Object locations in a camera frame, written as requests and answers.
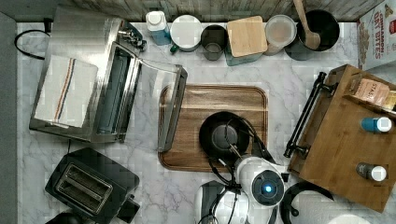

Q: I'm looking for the black bowl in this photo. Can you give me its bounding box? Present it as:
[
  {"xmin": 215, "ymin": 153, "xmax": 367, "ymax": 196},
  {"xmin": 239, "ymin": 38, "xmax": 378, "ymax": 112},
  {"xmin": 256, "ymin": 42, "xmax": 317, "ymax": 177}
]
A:
[{"xmin": 199, "ymin": 111, "xmax": 253, "ymax": 166}]

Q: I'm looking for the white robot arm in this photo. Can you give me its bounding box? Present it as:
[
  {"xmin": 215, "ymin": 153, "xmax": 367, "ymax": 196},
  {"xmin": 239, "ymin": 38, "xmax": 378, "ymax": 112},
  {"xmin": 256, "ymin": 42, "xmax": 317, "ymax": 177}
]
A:
[{"xmin": 194, "ymin": 156, "xmax": 286, "ymax": 224}]

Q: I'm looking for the wooden cutting board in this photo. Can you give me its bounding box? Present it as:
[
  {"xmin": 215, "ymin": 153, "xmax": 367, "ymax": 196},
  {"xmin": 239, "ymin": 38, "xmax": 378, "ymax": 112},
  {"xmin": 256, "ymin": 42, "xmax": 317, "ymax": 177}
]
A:
[{"xmin": 158, "ymin": 85, "xmax": 268, "ymax": 172}]

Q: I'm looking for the grey metal cup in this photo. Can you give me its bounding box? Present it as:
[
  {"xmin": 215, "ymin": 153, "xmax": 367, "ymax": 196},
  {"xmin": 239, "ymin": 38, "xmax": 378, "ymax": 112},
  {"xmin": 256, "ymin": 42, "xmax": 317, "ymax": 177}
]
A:
[{"xmin": 201, "ymin": 25, "xmax": 228, "ymax": 61}]

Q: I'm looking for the green white mug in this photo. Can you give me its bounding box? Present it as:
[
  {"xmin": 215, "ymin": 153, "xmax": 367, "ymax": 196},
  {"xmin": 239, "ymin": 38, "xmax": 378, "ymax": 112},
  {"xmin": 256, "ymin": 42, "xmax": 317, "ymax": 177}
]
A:
[{"xmin": 170, "ymin": 15, "xmax": 203, "ymax": 54}]

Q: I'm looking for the wooden lid glass container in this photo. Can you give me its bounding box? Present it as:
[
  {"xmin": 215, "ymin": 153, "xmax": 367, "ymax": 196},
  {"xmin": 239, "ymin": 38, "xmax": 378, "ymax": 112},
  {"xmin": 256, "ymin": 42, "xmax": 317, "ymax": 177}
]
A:
[{"xmin": 225, "ymin": 16, "xmax": 268, "ymax": 66}]

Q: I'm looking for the blue soap bottle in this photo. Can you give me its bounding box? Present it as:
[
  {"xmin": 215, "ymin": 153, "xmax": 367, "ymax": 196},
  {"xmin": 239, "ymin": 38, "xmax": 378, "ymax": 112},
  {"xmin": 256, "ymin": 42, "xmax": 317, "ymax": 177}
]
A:
[{"xmin": 146, "ymin": 11, "xmax": 171, "ymax": 46}]

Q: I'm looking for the stainless toaster oven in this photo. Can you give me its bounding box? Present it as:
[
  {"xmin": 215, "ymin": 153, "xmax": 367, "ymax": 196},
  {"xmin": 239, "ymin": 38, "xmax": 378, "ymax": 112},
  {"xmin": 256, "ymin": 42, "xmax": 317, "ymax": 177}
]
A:
[{"xmin": 29, "ymin": 6, "xmax": 188, "ymax": 152}]

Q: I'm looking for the clear plastic lidded container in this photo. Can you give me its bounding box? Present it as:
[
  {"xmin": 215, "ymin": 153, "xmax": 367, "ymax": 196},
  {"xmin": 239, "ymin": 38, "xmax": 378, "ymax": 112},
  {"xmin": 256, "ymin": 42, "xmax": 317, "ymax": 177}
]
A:
[{"xmin": 264, "ymin": 15, "xmax": 297, "ymax": 56}]

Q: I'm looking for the black toaster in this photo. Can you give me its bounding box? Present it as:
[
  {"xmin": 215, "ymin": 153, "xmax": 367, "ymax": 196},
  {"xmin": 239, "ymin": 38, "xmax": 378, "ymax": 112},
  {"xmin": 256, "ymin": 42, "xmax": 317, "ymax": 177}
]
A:
[{"xmin": 45, "ymin": 147, "xmax": 139, "ymax": 224}]

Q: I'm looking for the striped dish towel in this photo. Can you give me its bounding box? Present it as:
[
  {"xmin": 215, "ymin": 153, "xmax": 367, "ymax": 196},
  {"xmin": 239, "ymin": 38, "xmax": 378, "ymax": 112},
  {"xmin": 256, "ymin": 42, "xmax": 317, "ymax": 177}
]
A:
[{"xmin": 34, "ymin": 55, "xmax": 98, "ymax": 128}]

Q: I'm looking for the wooden tray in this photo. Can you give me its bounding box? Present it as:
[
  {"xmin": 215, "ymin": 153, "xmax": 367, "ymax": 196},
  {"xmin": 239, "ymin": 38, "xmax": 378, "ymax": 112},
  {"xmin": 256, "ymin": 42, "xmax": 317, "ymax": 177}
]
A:
[{"xmin": 289, "ymin": 64, "xmax": 396, "ymax": 213}]

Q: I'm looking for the wooden spoon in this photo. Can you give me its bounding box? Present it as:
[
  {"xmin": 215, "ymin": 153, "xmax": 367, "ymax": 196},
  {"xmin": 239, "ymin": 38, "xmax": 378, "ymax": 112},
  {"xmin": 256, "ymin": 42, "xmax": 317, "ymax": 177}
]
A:
[{"xmin": 292, "ymin": 0, "xmax": 320, "ymax": 49}]

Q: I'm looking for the black utensil holder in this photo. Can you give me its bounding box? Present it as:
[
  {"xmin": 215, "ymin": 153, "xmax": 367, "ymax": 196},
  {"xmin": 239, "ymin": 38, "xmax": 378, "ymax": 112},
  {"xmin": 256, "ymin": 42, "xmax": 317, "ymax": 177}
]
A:
[{"xmin": 284, "ymin": 8, "xmax": 341, "ymax": 62}]

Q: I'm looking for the tea bag packet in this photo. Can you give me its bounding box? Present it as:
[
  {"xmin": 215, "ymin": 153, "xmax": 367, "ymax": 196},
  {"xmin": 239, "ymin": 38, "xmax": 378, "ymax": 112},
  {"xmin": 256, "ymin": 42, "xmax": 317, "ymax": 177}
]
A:
[{"xmin": 354, "ymin": 78, "xmax": 390, "ymax": 106}]

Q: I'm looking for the blue spice bottle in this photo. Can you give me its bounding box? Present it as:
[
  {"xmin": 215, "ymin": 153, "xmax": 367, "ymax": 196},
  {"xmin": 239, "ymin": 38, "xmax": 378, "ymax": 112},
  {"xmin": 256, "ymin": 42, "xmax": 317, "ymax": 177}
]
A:
[{"xmin": 361, "ymin": 117, "xmax": 392, "ymax": 133}]

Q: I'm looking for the dark spice bottle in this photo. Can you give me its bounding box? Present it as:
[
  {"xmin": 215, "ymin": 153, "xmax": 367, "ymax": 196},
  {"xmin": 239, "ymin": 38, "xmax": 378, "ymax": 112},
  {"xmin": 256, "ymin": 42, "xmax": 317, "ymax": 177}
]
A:
[{"xmin": 356, "ymin": 162, "xmax": 388, "ymax": 182}]

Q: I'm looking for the cereal box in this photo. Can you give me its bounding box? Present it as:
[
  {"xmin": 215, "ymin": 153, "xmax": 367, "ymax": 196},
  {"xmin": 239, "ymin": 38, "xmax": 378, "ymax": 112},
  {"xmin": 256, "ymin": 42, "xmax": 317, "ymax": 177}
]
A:
[{"xmin": 358, "ymin": 0, "xmax": 396, "ymax": 70}]

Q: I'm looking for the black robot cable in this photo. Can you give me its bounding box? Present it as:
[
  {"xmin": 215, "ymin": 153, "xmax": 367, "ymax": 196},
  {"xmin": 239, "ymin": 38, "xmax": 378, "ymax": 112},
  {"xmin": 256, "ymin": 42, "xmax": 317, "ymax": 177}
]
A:
[{"xmin": 197, "ymin": 118, "xmax": 278, "ymax": 224}]

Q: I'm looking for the black power cable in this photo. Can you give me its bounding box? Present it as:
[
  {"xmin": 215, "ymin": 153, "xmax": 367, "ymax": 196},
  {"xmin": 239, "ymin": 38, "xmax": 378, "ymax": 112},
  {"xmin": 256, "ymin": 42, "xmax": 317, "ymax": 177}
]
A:
[{"xmin": 13, "ymin": 18, "xmax": 54, "ymax": 61}]

